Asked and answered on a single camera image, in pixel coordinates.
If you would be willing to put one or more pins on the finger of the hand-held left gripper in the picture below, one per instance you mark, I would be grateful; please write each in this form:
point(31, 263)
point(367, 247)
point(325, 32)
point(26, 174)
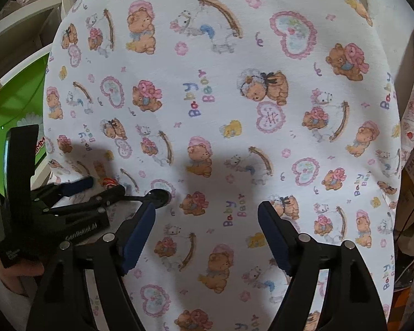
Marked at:
point(77, 184)
point(107, 194)

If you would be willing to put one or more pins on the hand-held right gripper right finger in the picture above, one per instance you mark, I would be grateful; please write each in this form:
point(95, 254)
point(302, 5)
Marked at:
point(274, 234)

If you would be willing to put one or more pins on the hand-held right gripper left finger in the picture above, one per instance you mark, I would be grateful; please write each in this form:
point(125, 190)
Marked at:
point(138, 234)

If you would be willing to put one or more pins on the person's left hand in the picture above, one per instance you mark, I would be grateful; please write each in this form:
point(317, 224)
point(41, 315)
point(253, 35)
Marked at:
point(24, 270)

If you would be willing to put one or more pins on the green plastic bin white lid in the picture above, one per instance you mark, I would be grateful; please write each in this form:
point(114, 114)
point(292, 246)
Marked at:
point(10, 110)

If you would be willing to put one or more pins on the bear printed white cloth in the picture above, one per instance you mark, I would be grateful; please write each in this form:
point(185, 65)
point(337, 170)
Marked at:
point(227, 110)

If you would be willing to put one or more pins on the white shelf unit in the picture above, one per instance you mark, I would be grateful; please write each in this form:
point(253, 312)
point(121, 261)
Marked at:
point(27, 17)

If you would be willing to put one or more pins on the crumpled brown paper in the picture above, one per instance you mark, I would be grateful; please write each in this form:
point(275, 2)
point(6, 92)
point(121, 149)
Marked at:
point(31, 0)

